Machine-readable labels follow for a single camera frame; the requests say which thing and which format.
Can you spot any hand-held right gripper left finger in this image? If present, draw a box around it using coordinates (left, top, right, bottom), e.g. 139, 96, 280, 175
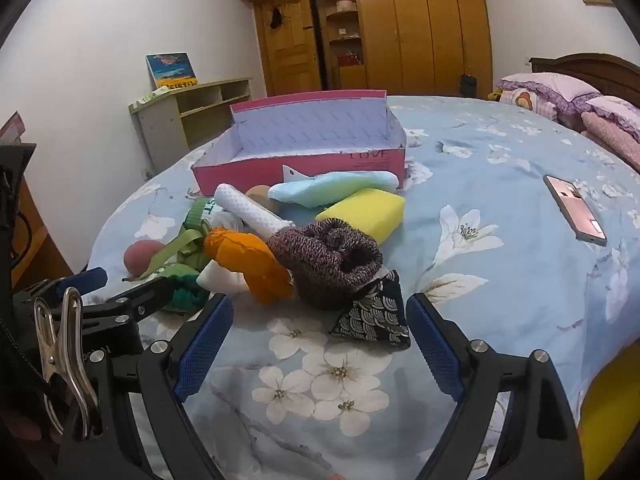
60, 292, 236, 480

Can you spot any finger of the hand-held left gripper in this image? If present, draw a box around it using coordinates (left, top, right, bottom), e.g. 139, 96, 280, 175
82, 276, 175, 328
56, 267, 109, 298

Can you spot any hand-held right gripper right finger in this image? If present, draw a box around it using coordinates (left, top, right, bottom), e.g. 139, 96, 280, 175
405, 292, 586, 480

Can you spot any pink makeup sponge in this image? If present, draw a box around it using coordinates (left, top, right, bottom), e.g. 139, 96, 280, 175
123, 240, 168, 277

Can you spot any green knitted cloth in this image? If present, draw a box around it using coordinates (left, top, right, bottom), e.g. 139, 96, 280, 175
160, 262, 213, 313

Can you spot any black patterned fabric pouch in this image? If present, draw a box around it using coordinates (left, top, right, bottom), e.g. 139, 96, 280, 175
327, 270, 413, 351

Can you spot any white cloth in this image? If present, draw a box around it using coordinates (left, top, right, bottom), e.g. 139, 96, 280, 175
196, 260, 251, 295

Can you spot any green ribbon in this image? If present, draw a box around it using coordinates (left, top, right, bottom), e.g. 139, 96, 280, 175
137, 197, 213, 281

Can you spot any orange cloth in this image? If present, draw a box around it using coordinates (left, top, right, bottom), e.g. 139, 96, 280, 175
202, 227, 296, 306

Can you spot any green-capped white bottle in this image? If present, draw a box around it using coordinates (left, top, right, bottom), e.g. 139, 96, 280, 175
197, 197, 223, 221

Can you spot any brown knitted hat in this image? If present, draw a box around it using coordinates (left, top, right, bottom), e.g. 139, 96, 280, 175
265, 218, 385, 311

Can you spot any yellow sponge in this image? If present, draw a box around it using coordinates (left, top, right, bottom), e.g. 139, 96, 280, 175
315, 188, 407, 244

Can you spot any beige makeup sponge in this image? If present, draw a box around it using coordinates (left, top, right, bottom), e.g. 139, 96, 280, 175
245, 185, 281, 216

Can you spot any pink cardboard box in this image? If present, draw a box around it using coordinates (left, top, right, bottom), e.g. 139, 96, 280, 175
191, 90, 407, 197

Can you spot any light blue cloth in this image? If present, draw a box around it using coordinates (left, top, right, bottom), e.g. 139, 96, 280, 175
268, 165, 401, 209

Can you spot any wooden desk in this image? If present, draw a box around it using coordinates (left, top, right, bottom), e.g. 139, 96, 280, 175
0, 175, 76, 291

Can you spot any metal spring clip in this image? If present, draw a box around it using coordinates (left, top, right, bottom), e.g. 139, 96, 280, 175
32, 287, 101, 438

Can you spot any blue floral bed sheet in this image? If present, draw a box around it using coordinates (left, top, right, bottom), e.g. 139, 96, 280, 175
82, 94, 640, 480

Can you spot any pink small box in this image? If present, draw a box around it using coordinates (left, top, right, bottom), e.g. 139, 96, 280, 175
0, 111, 26, 143

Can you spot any pale green shelf unit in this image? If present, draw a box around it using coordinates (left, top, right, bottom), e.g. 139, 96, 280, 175
130, 77, 253, 173

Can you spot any yellow plastic object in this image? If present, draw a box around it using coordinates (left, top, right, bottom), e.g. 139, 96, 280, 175
580, 360, 640, 480

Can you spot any pink smartphone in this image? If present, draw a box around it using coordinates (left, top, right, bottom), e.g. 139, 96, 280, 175
543, 174, 608, 247

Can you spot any blue and yellow painting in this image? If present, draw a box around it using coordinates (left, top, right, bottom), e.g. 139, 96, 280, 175
146, 52, 199, 89

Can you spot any pink textured pillow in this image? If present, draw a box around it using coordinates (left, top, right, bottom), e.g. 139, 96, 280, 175
580, 110, 640, 173

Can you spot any purple cartoon print pillow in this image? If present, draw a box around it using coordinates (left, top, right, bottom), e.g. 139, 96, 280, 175
495, 71, 603, 121

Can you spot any wooden door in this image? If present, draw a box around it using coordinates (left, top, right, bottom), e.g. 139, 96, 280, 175
252, 0, 323, 97

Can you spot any purple ruffled pillow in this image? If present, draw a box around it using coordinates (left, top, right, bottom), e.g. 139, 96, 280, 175
582, 95, 640, 143

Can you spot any wooden wardrobe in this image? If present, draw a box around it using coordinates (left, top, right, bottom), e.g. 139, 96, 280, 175
232, 0, 493, 101

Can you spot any dark wooden headboard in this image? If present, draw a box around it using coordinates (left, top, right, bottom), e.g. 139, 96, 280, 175
529, 52, 640, 111

